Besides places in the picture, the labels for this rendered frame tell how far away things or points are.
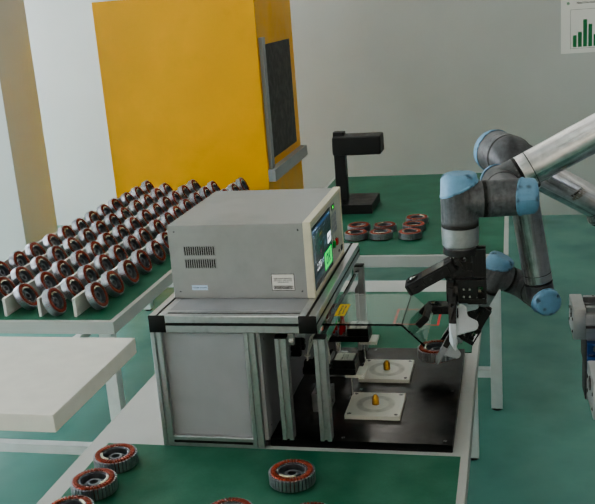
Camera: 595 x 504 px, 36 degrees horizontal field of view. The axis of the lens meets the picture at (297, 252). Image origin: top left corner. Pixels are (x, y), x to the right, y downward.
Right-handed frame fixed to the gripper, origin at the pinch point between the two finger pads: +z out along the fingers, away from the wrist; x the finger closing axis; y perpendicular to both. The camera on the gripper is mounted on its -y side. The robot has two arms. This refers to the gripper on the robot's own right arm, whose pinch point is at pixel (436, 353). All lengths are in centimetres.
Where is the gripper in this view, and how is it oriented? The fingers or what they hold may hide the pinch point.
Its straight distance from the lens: 273.3
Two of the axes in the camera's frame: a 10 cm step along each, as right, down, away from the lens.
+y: 8.8, 4.7, -0.7
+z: -4.2, 8.4, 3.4
